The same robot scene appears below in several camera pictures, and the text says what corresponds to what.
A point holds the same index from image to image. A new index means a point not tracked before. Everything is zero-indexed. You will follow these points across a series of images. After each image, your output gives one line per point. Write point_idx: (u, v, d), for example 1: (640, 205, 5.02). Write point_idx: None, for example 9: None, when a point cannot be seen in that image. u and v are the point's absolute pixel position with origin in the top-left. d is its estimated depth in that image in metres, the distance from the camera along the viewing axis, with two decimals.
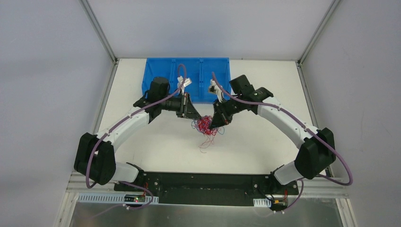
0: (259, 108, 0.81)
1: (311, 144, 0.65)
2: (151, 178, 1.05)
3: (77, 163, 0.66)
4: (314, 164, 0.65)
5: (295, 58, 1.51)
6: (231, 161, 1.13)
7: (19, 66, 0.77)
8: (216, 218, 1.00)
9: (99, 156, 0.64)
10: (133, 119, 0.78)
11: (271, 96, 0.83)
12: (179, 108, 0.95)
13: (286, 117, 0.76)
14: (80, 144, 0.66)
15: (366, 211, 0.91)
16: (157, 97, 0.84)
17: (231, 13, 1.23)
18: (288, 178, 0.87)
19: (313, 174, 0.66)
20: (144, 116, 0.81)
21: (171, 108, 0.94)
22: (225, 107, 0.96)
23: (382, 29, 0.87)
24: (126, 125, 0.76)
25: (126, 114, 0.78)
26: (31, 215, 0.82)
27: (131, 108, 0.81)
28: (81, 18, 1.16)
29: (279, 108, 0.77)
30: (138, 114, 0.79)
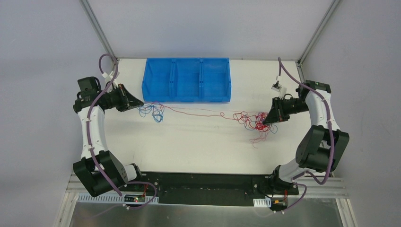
0: (309, 93, 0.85)
1: (315, 133, 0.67)
2: (151, 178, 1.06)
3: (92, 188, 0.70)
4: (310, 151, 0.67)
5: (295, 58, 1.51)
6: (232, 161, 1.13)
7: (18, 66, 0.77)
8: (216, 218, 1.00)
9: (105, 161, 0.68)
10: (94, 120, 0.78)
11: (328, 92, 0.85)
12: (121, 100, 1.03)
13: (322, 105, 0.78)
14: (82, 175, 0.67)
15: (366, 212, 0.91)
16: (91, 91, 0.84)
17: (231, 13, 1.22)
18: (288, 176, 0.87)
19: (304, 159, 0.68)
20: (99, 110, 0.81)
21: (113, 103, 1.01)
22: (283, 105, 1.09)
23: (382, 30, 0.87)
24: (94, 128, 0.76)
25: (83, 121, 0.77)
26: (31, 215, 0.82)
27: (81, 114, 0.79)
28: (81, 18, 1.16)
29: (323, 99, 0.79)
30: (93, 113, 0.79)
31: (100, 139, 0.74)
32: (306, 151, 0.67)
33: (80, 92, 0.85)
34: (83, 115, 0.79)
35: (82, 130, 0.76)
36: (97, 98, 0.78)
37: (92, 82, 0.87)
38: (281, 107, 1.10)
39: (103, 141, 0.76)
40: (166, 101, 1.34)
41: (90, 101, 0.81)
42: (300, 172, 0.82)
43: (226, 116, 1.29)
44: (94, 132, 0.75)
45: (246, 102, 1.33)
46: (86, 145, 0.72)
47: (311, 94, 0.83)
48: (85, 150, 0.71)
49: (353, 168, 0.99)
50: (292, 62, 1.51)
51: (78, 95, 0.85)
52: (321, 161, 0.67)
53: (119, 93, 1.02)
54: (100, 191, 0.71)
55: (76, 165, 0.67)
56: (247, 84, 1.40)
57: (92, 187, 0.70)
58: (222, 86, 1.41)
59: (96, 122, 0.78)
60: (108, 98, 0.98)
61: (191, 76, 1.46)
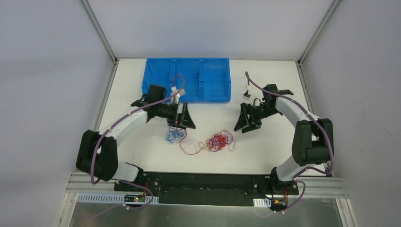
0: (278, 99, 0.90)
1: (307, 125, 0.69)
2: (151, 178, 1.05)
3: (79, 161, 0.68)
4: (306, 145, 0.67)
5: (295, 58, 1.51)
6: (233, 162, 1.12)
7: (19, 66, 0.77)
8: (216, 218, 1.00)
9: (105, 144, 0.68)
10: (134, 117, 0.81)
11: (292, 95, 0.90)
12: (172, 116, 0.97)
13: (293, 104, 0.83)
14: (83, 141, 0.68)
15: (366, 211, 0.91)
16: (153, 99, 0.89)
17: (231, 13, 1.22)
18: (288, 175, 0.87)
19: (303, 157, 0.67)
20: (143, 114, 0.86)
21: (164, 116, 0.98)
22: (254, 111, 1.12)
23: (382, 30, 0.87)
24: (126, 122, 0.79)
25: (126, 111, 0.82)
26: (31, 215, 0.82)
27: (129, 107, 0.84)
28: (81, 18, 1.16)
29: (292, 100, 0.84)
30: (137, 112, 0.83)
31: (121, 130, 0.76)
32: (302, 145, 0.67)
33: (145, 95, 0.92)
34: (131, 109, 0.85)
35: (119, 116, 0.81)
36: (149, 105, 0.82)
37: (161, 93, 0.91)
38: (252, 112, 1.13)
39: (121, 134, 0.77)
40: None
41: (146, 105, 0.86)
42: (300, 170, 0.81)
43: (227, 116, 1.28)
44: (124, 122, 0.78)
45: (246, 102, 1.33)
46: (107, 127, 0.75)
47: (280, 99, 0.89)
48: (104, 129, 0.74)
49: (353, 169, 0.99)
50: (292, 62, 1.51)
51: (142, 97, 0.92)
52: (319, 154, 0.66)
53: (175, 109, 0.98)
54: (83, 168, 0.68)
55: (88, 133, 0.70)
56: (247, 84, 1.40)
57: (80, 161, 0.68)
58: (222, 86, 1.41)
59: (133, 119, 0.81)
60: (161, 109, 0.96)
61: (191, 76, 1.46)
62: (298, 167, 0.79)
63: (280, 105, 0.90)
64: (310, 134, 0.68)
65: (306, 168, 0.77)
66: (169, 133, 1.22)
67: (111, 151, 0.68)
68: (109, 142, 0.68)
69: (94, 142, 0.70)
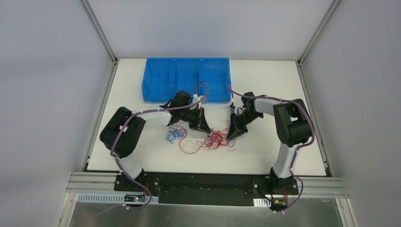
0: (255, 100, 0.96)
1: (282, 106, 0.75)
2: (151, 178, 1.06)
3: (106, 129, 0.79)
4: (286, 123, 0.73)
5: (295, 58, 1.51)
6: (232, 161, 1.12)
7: (18, 65, 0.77)
8: (216, 218, 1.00)
9: (133, 124, 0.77)
10: (158, 114, 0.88)
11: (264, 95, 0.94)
12: (195, 120, 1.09)
13: (268, 99, 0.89)
14: (117, 115, 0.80)
15: (366, 211, 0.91)
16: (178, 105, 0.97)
17: (230, 13, 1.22)
18: (284, 166, 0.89)
19: (289, 136, 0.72)
20: (167, 116, 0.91)
21: (187, 119, 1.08)
22: (237, 118, 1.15)
23: (382, 30, 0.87)
24: (152, 115, 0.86)
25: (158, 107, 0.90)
26: (31, 215, 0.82)
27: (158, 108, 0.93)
28: (81, 18, 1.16)
29: (264, 96, 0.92)
30: (163, 112, 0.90)
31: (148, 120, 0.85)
32: (284, 124, 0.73)
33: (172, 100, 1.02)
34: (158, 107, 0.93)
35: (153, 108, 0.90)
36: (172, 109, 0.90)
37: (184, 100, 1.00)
38: (235, 119, 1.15)
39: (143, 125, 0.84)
40: (165, 101, 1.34)
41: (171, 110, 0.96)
42: (292, 155, 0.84)
43: (226, 116, 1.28)
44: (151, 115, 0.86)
45: None
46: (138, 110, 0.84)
47: (256, 100, 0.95)
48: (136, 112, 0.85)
49: (353, 168, 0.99)
50: (292, 62, 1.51)
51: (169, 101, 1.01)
52: (301, 130, 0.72)
53: (197, 114, 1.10)
54: (106, 136, 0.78)
55: (124, 109, 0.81)
56: (247, 84, 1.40)
57: (108, 128, 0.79)
58: (222, 86, 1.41)
59: (158, 115, 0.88)
60: (187, 114, 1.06)
61: (191, 76, 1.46)
62: (289, 152, 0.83)
63: (258, 106, 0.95)
64: (287, 114, 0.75)
65: (297, 149, 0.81)
66: (169, 133, 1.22)
67: (135, 130, 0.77)
68: (135, 122, 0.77)
69: (124, 119, 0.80)
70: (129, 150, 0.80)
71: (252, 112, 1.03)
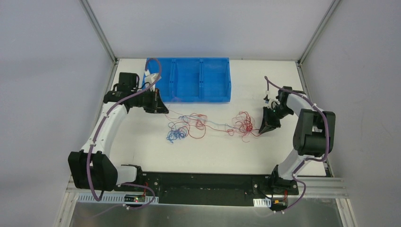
0: (289, 96, 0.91)
1: (309, 113, 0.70)
2: (151, 178, 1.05)
3: (78, 181, 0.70)
4: (305, 131, 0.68)
5: (295, 58, 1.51)
6: (232, 161, 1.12)
7: (18, 66, 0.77)
8: (216, 218, 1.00)
9: (97, 163, 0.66)
10: (111, 117, 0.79)
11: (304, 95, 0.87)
12: (151, 103, 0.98)
13: (303, 100, 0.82)
14: (72, 166, 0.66)
15: (366, 211, 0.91)
16: (126, 87, 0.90)
17: (230, 13, 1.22)
18: (288, 171, 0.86)
19: (302, 143, 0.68)
20: (120, 108, 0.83)
21: (143, 104, 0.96)
22: (269, 113, 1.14)
23: (382, 30, 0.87)
24: (105, 126, 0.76)
25: (102, 114, 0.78)
26: (31, 215, 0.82)
27: (104, 107, 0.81)
28: (81, 19, 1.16)
29: (301, 96, 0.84)
30: (114, 110, 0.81)
31: (105, 138, 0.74)
32: (302, 131, 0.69)
33: (117, 84, 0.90)
34: (105, 109, 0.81)
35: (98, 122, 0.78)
36: (127, 97, 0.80)
37: (131, 80, 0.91)
38: (265, 114, 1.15)
39: (107, 142, 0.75)
40: (165, 101, 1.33)
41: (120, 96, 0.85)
42: (299, 163, 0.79)
43: (226, 116, 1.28)
44: (104, 129, 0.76)
45: (246, 102, 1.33)
46: (89, 140, 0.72)
47: (290, 95, 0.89)
48: (87, 145, 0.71)
49: (353, 169, 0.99)
50: (292, 62, 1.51)
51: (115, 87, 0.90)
52: (318, 143, 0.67)
53: (152, 96, 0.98)
54: (84, 185, 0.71)
55: (73, 155, 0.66)
56: (247, 84, 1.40)
57: (78, 179, 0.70)
58: (222, 86, 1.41)
59: (112, 119, 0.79)
60: (140, 98, 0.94)
61: (191, 77, 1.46)
62: (298, 160, 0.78)
63: (290, 102, 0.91)
64: (311, 122, 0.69)
65: (306, 159, 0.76)
66: (170, 133, 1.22)
67: (104, 167, 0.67)
68: (100, 160, 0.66)
69: (83, 161, 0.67)
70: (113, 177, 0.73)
71: (283, 105, 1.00)
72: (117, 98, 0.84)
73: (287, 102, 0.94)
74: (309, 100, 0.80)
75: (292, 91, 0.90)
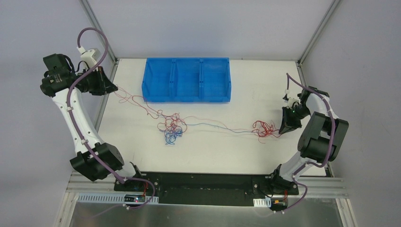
0: (309, 95, 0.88)
1: (320, 117, 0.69)
2: (151, 178, 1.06)
3: (93, 176, 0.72)
4: (311, 135, 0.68)
5: (295, 58, 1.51)
6: (232, 161, 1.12)
7: (18, 65, 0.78)
8: (216, 218, 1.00)
9: (102, 152, 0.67)
10: (75, 107, 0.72)
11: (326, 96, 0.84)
12: (98, 83, 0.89)
13: (322, 102, 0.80)
14: (80, 169, 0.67)
15: (366, 211, 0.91)
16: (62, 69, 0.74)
17: (230, 13, 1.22)
18: (288, 172, 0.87)
19: (305, 145, 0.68)
20: (74, 93, 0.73)
21: (90, 87, 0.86)
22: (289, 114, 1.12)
23: (382, 30, 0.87)
24: (81, 118, 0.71)
25: (65, 109, 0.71)
26: (31, 215, 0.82)
27: (59, 101, 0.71)
28: (81, 19, 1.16)
29: (322, 98, 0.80)
30: (73, 98, 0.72)
31: (91, 129, 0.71)
32: (308, 134, 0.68)
33: (48, 71, 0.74)
34: (61, 101, 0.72)
35: (66, 118, 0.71)
36: (78, 80, 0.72)
37: (61, 60, 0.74)
38: (285, 115, 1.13)
39: (95, 131, 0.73)
40: (165, 101, 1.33)
41: (63, 81, 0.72)
42: (300, 165, 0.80)
43: (227, 116, 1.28)
44: (80, 121, 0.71)
45: (246, 102, 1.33)
46: (78, 140, 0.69)
47: (311, 94, 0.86)
48: (79, 144, 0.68)
49: (353, 168, 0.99)
50: (292, 62, 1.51)
51: (47, 74, 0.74)
52: (320, 149, 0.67)
53: (97, 76, 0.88)
54: (98, 176, 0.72)
55: (74, 161, 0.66)
56: (247, 84, 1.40)
57: (92, 175, 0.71)
58: (222, 86, 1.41)
59: (78, 108, 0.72)
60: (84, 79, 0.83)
61: (191, 77, 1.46)
62: (300, 161, 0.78)
63: (309, 102, 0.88)
64: (320, 126, 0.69)
65: (307, 163, 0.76)
66: (168, 136, 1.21)
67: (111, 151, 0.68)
68: (105, 148, 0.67)
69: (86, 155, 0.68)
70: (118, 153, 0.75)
71: (303, 105, 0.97)
72: (59, 84, 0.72)
73: (307, 101, 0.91)
74: (327, 104, 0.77)
75: (314, 90, 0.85)
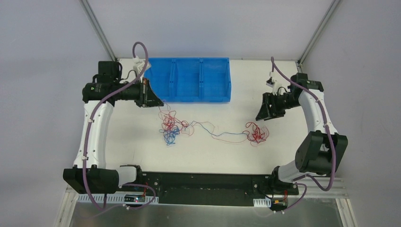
0: (302, 93, 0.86)
1: (318, 137, 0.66)
2: (151, 178, 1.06)
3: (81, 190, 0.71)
4: (310, 156, 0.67)
5: (295, 58, 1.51)
6: (232, 161, 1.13)
7: (18, 65, 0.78)
8: (216, 218, 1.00)
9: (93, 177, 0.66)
10: (96, 122, 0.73)
11: (320, 91, 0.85)
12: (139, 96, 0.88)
13: (315, 104, 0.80)
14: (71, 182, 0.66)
15: (366, 212, 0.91)
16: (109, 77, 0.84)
17: (230, 13, 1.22)
18: (288, 178, 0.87)
19: (305, 165, 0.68)
20: (104, 109, 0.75)
21: (128, 97, 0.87)
22: (276, 102, 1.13)
23: (382, 30, 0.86)
24: (94, 135, 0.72)
25: (86, 119, 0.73)
26: (31, 215, 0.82)
27: (87, 109, 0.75)
28: (81, 18, 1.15)
29: (318, 99, 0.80)
30: (98, 113, 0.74)
31: (97, 148, 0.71)
32: (307, 156, 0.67)
33: (98, 76, 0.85)
34: (88, 110, 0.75)
35: (83, 128, 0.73)
36: (111, 93, 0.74)
37: (113, 69, 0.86)
38: (274, 102, 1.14)
39: (100, 151, 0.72)
40: (165, 101, 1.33)
41: (100, 91, 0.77)
42: (300, 175, 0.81)
43: (226, 116, 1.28)
44: (92, 137, 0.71)
45: (246, 102, 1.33)
46: (81, 153, 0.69)
47: (304, 92, 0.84)
48: (79, 159, 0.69)
49: (353, 168, 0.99)
50: (292, 62, 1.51)
51: (94, 79, 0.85)
52: (320, 167, 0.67)
53: (140, 88, 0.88)
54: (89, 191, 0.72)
55: (68, 171, 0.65)
56: (247, 84, 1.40)
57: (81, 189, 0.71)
58: (222, 86, 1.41)
59: (98, 124, 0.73)
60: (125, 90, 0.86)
61: (191, 77, 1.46)
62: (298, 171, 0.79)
63: (302, 100, 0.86)
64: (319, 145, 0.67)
65: (306, 174, 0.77)
66: (167, 136, 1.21)
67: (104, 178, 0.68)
68: (98, 173, 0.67)
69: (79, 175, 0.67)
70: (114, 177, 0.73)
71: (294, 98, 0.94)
72: (99, 93, 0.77)
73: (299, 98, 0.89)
74: (323, 110, 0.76)
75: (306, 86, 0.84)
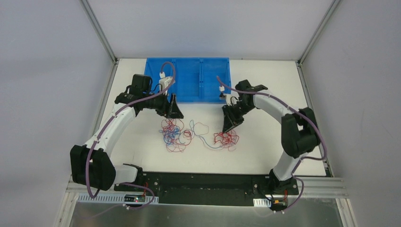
0: (255, 97, 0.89)
1: (291, 118, 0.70)
2: (151, 178, 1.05)
3: (75, 175, 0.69)
4: (294, 137, 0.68)
5: (295, 58, 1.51)
6: (232, 162, 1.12)
7: (18, 66, 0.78)
8: (216, 218, 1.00)
9: (95, 160, 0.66)
10: (118, 117, 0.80)
11: (265, 89, 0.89)
12: (162, 106, 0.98)
13: (272, 99, 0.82)
14: (73, 158, 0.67)
15: (366, 212, 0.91)
16: (139, 90, 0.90)
17: (230, 13, 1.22)
18: (286, 172, 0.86)
19: (296, 149, 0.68)
20: (129, 111, 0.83)
21: (153, 106, 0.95)
22: (232, 109, 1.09)
23: (382, 30, 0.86)
24: (110, 127, 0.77)
25: (111, 113, 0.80)
26: (31, 215, 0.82)
27: (114, 106, 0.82)
28: (80, 19, 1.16)
29: (269, 94, 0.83)
30: (122, 111, 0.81)
31: (109, 137, 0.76)
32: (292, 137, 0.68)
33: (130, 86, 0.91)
34: (115, 108, 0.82)
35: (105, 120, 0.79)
36: (136, 101, 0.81)
37: (143, 82, 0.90)
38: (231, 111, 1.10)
39: (111, 140, 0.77)
40: None
41: (131, 99, 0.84)
42: (295, 164, 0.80)
43: None
44: (109, 128, 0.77)
45: None
46: (94, 136, 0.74)
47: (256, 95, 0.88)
48: (91, 140, 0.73)
49: (353, 169, 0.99)
50: (292, 61, 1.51)
51: (127, 88, 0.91)
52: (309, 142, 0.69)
53: (164, 99, 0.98)
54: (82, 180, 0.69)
55: (75, 147, 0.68)
56: None
57: (76, 174, 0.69)
58: None
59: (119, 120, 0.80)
60: (152, 100, 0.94)
61: (190, 77, 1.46)
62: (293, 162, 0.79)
63: (258, 102, 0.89)
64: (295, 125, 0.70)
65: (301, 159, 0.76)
66: (167, 136, 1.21)
67: (102, 167, 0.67)
68: (99, 158, 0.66)
69: (84, 155, 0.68)
70: (112, 176, 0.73)
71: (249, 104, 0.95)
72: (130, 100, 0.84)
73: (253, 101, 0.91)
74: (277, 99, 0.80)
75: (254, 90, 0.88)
